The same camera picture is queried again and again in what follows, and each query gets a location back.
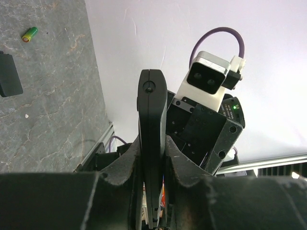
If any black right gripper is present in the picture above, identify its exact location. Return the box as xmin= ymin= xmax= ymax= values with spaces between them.
xmin=166 ymin=92 xmax=244 ymax=175

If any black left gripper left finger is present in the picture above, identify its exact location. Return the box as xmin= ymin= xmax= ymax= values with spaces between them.
xmin=0 ymin=138 xmax=142 ymax=230

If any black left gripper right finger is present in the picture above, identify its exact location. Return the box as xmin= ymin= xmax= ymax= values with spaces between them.
xmin=165 ymin=137 xmax=307 ymax=230

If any black remote control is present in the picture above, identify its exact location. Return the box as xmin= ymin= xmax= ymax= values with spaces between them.
xmin=137 ymin=69 xmax=167 ymax=229

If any black battery cover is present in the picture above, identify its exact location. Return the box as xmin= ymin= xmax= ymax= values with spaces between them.
xmin=0 ymin=51 xmax=24 ymax=97

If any green yellow battery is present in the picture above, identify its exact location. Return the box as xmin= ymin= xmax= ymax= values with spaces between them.
xmin=22 ymin=27 xmax=38 ymax=43

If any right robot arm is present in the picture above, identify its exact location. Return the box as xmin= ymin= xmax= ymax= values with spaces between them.
xmin=166 ymin=92 xmax=245 ymax=175

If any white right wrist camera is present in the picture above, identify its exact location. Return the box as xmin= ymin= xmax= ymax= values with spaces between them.
xmin=175 ymin=51 xmax=246 ymax=112

